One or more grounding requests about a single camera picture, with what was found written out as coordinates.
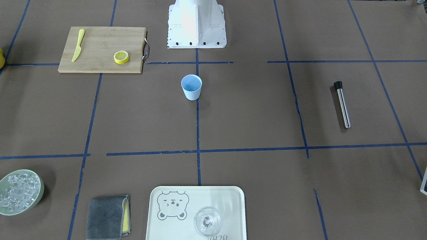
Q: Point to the yellow lemon slice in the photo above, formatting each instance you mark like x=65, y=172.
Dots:
x=121, y=57

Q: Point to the cream bear serving tray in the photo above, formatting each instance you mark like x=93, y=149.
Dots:
x=172, y=210

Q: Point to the light blue plastic cup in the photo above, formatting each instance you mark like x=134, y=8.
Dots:
x=191, y=85

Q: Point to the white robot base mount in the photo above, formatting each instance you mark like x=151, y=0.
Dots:
x=196, y=24

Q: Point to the whole yellow lemon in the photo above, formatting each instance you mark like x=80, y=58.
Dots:
x=2, y=58

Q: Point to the yellow plastic knife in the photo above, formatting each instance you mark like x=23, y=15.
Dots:
x=78, y=45

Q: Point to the green bowl of ice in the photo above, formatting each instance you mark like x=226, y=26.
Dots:
x=20, y=191

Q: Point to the steel muddler black tip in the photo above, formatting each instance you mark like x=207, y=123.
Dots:
x=338, y=85

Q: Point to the clear wine glass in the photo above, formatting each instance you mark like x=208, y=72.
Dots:
x=208, y=221

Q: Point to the grey folded cloth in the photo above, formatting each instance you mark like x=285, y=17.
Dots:
x=108, y=218

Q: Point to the wooden cutting board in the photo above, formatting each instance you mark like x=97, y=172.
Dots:
x=99, y=45

